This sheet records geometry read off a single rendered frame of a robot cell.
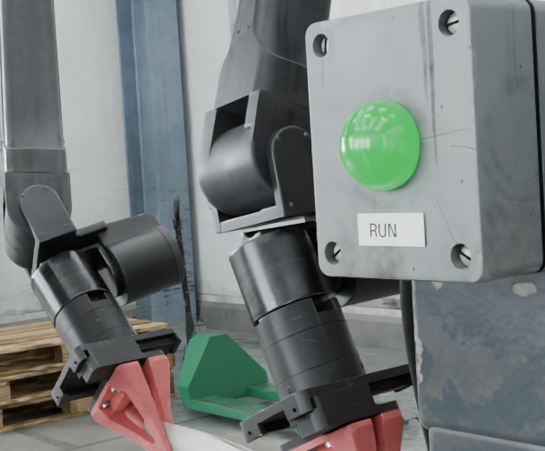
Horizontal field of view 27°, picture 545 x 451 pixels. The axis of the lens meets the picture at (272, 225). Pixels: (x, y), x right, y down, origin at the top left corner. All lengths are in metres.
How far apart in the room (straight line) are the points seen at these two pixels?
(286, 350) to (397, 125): 0.35
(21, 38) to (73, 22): 8.05
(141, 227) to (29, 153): 0.12
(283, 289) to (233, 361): 5.46
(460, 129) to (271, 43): 0.38
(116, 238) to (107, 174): 8.19
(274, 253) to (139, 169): 8.61
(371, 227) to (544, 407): 0.09
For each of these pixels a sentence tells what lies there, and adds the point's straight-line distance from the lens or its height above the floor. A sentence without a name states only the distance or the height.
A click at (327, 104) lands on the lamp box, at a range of 0.40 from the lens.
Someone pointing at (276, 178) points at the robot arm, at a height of 1.27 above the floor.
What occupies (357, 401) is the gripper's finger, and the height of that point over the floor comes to 1.14.
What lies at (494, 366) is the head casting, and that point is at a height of 1.20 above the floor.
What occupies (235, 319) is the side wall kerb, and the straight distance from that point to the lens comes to 8.85.
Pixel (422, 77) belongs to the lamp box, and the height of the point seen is 1.31.
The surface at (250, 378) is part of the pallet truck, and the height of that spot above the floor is 0.13.
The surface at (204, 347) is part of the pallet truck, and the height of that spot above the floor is 0.33.
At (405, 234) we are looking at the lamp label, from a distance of 0.37.
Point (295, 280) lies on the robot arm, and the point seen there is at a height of 1.21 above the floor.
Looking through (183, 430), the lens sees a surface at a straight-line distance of 0.90.
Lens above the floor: 1.28
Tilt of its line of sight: 3 degrees down
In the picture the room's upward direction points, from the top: 4 degrees counter-clockwise
